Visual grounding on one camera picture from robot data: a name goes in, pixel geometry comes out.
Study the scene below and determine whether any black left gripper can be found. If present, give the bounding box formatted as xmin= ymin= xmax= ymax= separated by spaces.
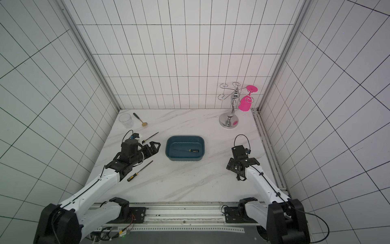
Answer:
xmin=130 ymin=141 xmax=161 ymax=165

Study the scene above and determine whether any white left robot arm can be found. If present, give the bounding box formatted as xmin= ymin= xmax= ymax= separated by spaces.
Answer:
xmin=33 ymin=139 xmax=161 ymax=244

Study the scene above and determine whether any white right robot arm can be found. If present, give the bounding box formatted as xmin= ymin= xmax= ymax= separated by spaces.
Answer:
xmin=223 ymin=158 xmax=310 ymax=244

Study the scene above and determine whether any teal storage box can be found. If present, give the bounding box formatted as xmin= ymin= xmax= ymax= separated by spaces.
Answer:
xmin=165 ymin=135 xmax=205 ymax=161

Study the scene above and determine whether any clear drinking glass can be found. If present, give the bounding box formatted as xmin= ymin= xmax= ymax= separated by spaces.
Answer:
xmin=118 ymin=113 xmax=134 ymax=129

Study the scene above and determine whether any chrome glass holder stand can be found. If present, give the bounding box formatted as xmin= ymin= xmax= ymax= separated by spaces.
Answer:
xmin=218 ymin=82 xmax=246 ymax=129

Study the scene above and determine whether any pink wine glass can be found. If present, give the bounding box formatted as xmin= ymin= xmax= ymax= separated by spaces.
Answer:
xmin=238 ymin=85 xmax=258 ymax=112

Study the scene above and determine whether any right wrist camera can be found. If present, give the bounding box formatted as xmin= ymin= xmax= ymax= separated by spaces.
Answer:
xmin=232 ymin=145 xmax=251 ymax=160

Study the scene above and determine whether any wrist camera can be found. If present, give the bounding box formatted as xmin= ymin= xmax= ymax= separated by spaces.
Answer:
xmin=121 ymin=133 xmax=143 ymax=157
xmin=232 ymin=145 xmax=251 ymax=160

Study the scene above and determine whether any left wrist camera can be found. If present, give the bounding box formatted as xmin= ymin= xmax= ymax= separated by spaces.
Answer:
xmin=121 ymin=133 xmax=143 ymax=157

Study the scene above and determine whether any gold spoon green handle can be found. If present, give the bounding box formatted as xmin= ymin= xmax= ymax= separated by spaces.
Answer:
xmin=133 ymin=113 xmax=148 ymax=127

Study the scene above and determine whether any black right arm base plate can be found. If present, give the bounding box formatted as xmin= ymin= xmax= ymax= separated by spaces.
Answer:
xmin=221 ymin=205 xmax=246 ymax=224

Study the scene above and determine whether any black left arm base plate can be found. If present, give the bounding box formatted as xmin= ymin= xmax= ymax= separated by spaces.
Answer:
xmin=108 ymin=207 xmax=147 ymax=224

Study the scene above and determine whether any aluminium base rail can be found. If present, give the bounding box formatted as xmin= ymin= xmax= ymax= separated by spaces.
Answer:
xmin=92 ymin=201 xmax=258 ymax=235

